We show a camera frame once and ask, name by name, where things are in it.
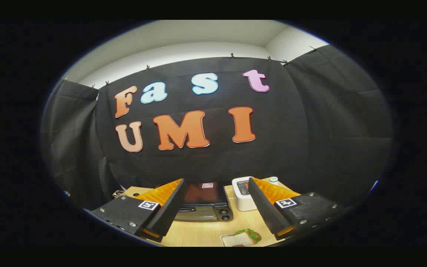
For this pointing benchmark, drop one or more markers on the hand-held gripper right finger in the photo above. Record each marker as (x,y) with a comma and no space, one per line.
(263,207)

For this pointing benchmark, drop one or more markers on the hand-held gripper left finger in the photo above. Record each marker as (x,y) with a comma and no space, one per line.
(171,207)

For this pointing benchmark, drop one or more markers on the white pop-up toaster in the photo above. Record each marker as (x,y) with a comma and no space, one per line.
(241,203)

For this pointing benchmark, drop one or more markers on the white plastic tray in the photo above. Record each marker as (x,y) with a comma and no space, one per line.
(222,238)

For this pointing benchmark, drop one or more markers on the black toaster oven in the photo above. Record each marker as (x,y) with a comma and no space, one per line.
(206,214)

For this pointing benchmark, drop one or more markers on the sandwich with lettuce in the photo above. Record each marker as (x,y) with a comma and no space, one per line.
(248,237)

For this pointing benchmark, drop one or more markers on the white bottle with green label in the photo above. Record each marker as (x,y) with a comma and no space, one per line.
(273,181)

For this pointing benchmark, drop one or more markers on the black backdrop cloth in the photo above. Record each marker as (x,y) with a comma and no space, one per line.
(310,122)

